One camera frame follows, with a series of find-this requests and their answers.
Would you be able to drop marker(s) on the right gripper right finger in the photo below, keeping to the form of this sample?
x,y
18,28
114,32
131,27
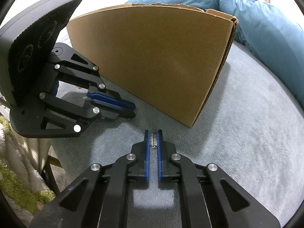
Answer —
x,y
167,172

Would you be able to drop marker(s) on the grey plush bed blanket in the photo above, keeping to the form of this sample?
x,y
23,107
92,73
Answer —
x,y
251,127

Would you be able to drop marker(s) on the blue duvet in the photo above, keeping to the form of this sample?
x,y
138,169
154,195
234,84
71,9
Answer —
x,y
265,31

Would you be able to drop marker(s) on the brown cardboard box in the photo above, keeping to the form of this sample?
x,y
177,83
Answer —
x,y
169,55

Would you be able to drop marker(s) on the left fuzzy sleeve forearm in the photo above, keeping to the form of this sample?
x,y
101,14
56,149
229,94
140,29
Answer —
x,y
22,161

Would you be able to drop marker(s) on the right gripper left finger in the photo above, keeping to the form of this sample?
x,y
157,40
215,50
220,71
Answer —
x,y
140,170

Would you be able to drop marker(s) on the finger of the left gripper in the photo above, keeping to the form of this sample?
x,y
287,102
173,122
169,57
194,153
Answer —
x,y
112,112
112,98

